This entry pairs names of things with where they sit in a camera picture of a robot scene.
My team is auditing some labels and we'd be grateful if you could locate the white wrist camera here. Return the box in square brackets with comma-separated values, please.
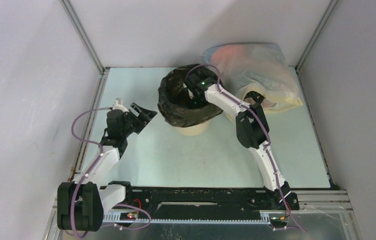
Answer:
[111, 98, 129, 113]
[187, 87, 195, 99]

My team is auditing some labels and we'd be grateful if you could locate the black plastic trash bag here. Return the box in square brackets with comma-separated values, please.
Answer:
[157, 63, 223, 128]

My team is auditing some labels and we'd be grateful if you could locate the beige round trash bin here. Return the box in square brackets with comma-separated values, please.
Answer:
[173, 120, 211, 137]

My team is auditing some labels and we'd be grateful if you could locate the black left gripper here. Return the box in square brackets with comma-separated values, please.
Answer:
[121, 103, 157, 138]

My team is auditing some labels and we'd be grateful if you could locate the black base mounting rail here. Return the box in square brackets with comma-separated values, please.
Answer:
[118, 186, 299, 222]

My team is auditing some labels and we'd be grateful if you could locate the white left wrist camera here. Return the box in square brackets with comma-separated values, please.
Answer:
[111, 98, 129, 113]

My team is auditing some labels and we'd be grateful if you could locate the aluminium frame post right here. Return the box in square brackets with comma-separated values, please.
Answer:
[295, 0, 339, 73]

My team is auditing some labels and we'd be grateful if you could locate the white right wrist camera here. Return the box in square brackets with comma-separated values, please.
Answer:
[187, 87, 195, 99]

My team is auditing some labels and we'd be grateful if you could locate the aluminium frame post left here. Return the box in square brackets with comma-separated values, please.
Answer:
[59, 0, 104, 74]

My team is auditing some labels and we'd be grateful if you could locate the translucent bag of supplies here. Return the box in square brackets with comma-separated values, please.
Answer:
[203, 43, 303, 114]

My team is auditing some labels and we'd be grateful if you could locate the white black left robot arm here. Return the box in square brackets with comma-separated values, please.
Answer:
[57, 98, 157, 238]

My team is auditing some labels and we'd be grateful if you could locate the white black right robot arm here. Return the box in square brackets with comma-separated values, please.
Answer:
[185, 73, 299, 212]

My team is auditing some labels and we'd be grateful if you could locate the aluminium frame post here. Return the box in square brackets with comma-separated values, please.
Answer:
[59, 0, 104, 74]
[295, 0, 339, 73]

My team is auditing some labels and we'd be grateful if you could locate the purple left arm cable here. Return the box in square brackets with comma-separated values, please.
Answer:
[70, 105, 153, 239]

